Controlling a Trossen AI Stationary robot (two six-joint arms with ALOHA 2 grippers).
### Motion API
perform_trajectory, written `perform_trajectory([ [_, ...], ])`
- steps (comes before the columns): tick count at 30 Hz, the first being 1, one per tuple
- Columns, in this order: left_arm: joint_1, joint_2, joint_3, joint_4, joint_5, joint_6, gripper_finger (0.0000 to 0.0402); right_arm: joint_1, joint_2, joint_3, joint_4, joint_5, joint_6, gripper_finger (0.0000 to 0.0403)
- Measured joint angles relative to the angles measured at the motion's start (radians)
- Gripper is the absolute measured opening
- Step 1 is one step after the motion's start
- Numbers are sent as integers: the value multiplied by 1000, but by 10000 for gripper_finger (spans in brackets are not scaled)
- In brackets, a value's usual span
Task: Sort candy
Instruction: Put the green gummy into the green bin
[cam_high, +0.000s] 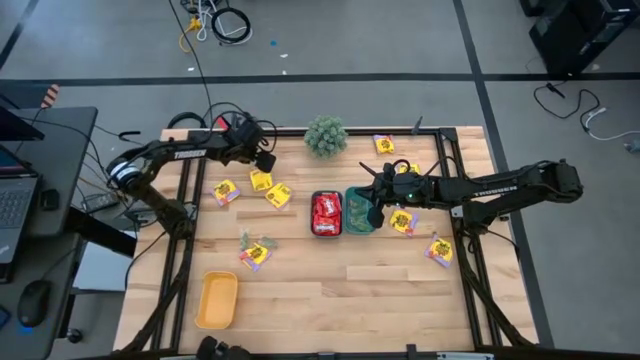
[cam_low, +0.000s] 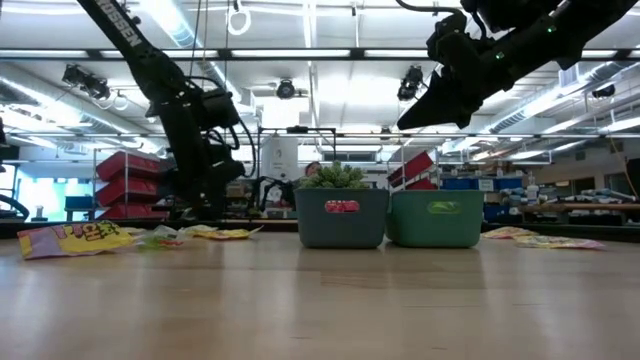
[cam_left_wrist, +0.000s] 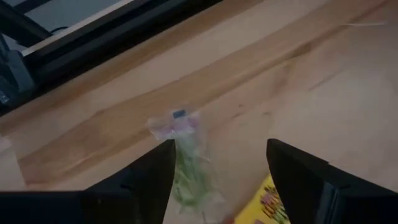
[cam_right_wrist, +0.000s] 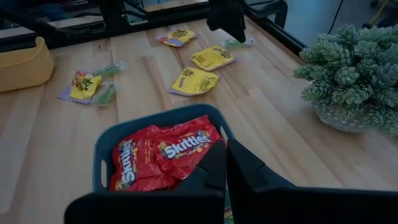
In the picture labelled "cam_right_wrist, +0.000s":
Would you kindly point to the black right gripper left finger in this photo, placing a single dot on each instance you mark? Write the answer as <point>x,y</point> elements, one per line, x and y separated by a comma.
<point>202,199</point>

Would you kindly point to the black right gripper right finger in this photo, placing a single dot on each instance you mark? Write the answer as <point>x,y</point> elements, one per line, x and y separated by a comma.
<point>273,202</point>

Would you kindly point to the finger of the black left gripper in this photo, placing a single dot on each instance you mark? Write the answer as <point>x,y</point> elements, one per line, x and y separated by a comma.
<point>237,18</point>
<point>217,15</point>

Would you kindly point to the clear green candy pack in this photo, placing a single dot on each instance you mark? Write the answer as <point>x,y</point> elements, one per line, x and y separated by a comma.
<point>105,95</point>
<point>109,70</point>
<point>231,44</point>

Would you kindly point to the yellow Sour Patch Kids pack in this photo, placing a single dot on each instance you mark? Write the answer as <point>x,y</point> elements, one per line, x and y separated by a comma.
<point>177,37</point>
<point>194,82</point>
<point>84,88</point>
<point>211,59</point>

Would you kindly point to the red Skittles pack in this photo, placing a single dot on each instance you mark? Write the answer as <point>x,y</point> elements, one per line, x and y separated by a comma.
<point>186,155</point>
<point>136,168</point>

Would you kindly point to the blue-grey plastic bin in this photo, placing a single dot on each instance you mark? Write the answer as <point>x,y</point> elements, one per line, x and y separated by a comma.
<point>102,146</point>

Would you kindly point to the yellow plastic bin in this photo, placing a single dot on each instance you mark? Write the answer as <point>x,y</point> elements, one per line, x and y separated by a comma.
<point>25,68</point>

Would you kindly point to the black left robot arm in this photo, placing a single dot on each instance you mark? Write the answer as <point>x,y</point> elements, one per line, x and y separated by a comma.
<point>113,15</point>

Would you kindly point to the artificial green potted plant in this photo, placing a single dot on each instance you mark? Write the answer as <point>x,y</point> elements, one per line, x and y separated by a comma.
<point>348,71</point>

